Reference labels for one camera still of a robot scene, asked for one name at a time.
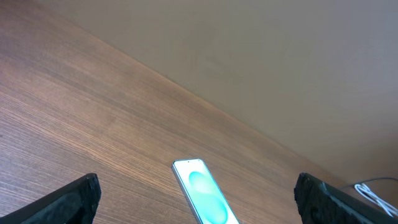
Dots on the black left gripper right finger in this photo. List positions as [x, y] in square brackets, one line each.
[321, 203]

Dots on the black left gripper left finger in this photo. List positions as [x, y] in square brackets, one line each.
[74, 203]

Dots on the Galaxy S25 smartphone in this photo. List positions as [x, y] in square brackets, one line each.
[208, 204]

